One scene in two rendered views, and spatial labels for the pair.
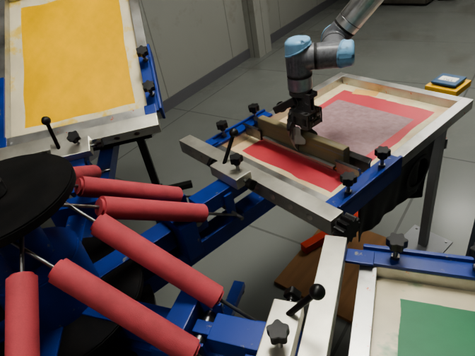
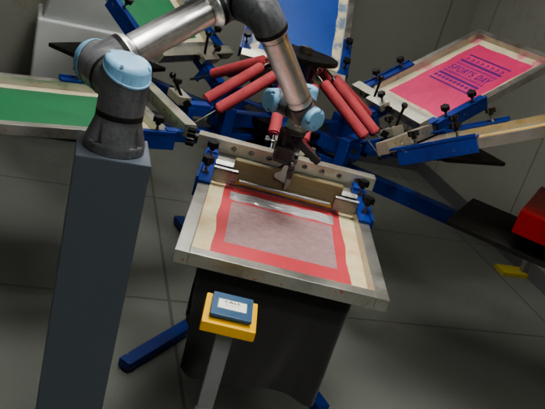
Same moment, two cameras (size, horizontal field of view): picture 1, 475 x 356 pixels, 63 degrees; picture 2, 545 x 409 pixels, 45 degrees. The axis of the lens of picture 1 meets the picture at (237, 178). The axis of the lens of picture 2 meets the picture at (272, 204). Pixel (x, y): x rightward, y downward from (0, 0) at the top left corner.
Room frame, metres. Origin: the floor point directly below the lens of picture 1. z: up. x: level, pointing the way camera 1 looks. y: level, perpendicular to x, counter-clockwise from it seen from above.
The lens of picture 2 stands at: (2.14, -2.12, 1.81)
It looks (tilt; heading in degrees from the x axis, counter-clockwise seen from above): 22 degrees down; 119
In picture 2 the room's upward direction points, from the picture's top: 16 degrees clockwise
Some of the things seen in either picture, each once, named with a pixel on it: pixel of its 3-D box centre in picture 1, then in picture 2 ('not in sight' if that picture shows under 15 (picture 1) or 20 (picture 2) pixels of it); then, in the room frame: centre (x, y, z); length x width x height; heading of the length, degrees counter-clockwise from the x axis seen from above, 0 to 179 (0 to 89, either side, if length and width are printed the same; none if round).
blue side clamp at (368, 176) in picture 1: (365, 186); (206, 171); (0.88, -0.36, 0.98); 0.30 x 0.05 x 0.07; 124
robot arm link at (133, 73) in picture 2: not in sight; (123, 83); (1.01, -0.96, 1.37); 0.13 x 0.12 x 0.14; 162
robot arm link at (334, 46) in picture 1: (333, 52); (283, 102); (1.09, -0.34, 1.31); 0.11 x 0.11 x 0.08; 72
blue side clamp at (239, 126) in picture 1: (241, 133); (359, 209); (1.34, -0.05, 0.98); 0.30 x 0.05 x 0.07; 124
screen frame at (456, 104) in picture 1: (338, 127); (282, 220); (1.24, -0.40, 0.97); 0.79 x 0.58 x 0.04; 124
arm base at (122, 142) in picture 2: not in sight; (117, 128); (1.02, -0.96, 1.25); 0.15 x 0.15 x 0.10
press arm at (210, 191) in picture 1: (218, 193); not in sight; (0.92, 0.06, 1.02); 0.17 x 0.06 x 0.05; 124
